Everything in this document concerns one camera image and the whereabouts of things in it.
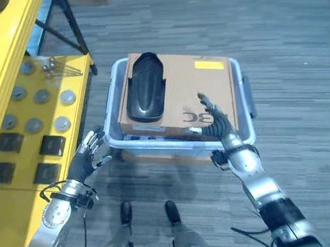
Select black shelf frame brace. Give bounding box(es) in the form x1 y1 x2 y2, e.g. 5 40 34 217
30 0 100 85

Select pale grey round disc part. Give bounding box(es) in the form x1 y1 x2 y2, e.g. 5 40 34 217
52 114 73 134
58 88 77 107

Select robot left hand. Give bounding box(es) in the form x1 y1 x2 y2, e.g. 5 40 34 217
61 123 118 183

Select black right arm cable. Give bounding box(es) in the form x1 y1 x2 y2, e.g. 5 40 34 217
230 219 282 247

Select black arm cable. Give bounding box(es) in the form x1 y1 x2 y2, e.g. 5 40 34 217
64 204 93 247
230 219 282 247

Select clear blue plastic box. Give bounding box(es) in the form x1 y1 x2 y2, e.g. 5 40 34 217
90 36 264 173

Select robot leg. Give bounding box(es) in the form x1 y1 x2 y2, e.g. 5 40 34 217
163 194 214 247
78 199 140 247

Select robot right leg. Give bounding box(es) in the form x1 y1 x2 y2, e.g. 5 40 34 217
163 194 214 247

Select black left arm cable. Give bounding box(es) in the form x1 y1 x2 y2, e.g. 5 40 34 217
64 204 93 247

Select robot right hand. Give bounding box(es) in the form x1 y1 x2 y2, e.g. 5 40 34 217
183 87 241 147

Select small metal bolts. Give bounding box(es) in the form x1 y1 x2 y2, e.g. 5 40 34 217
41 60 59 80

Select robot left leg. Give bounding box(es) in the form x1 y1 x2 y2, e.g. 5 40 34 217
78 199 140 247

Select brown cardboard box with label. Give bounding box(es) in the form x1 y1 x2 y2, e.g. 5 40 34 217
106 35 245 152

